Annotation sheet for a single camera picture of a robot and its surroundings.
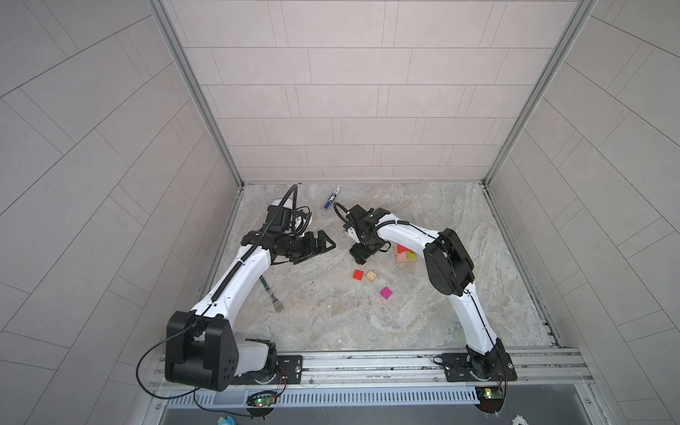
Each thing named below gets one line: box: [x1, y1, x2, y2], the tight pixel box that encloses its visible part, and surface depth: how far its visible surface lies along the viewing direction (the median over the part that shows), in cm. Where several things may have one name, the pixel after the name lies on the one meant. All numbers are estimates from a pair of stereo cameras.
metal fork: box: [258, 274, 286, 315], surface depth 84 cm
